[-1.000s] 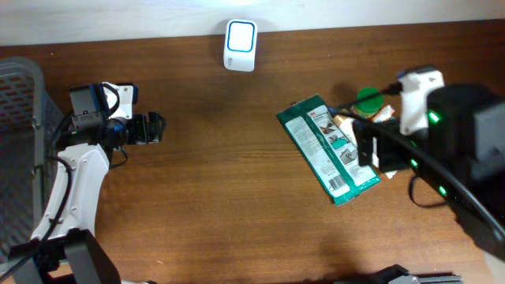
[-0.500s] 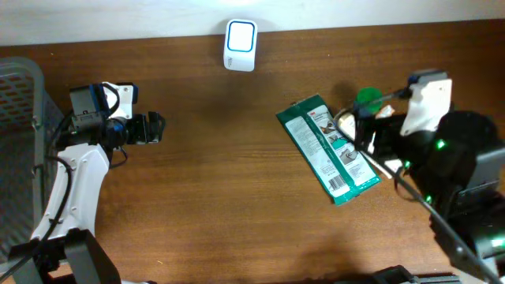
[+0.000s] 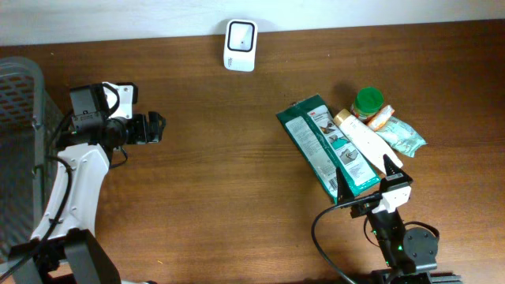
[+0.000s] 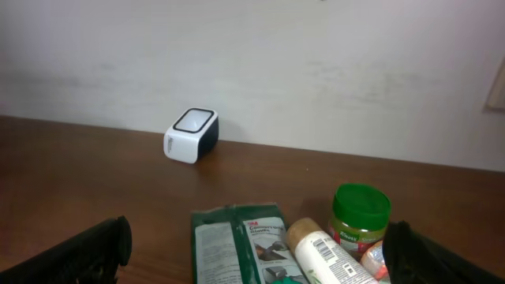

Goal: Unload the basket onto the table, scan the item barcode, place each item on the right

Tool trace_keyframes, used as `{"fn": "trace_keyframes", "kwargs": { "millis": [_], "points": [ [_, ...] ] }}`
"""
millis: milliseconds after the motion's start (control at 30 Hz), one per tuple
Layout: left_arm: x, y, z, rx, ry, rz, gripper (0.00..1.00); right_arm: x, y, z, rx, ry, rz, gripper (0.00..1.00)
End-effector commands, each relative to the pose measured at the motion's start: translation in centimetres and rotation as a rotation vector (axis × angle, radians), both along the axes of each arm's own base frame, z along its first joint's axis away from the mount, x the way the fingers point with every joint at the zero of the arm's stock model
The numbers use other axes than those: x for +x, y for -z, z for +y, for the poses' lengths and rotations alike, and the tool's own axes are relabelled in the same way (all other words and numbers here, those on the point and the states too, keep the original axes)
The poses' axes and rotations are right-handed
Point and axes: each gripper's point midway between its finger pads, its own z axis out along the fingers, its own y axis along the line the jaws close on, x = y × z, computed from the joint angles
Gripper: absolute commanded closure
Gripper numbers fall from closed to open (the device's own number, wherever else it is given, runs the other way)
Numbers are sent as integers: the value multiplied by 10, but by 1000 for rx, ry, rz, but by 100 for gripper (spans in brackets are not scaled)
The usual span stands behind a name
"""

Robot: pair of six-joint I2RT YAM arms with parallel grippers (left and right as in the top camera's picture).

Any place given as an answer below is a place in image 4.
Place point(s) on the green wipes pack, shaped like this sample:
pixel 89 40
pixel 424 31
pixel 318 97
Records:
pixel 242 244

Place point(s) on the green lid jar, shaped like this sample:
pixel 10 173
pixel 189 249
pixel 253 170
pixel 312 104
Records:
pixel 360 215

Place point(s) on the orange tissue pack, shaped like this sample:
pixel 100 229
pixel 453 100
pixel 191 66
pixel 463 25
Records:
pixel 374 263

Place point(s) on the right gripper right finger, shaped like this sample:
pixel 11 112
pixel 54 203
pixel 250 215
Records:
pixel 411 258

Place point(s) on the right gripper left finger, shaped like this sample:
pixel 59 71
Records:
pixel 92 256

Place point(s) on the white barcode scanner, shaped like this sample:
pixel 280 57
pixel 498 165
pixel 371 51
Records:
pixel 192 136

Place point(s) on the white cream tube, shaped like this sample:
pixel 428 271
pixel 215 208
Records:
pixel 322 260

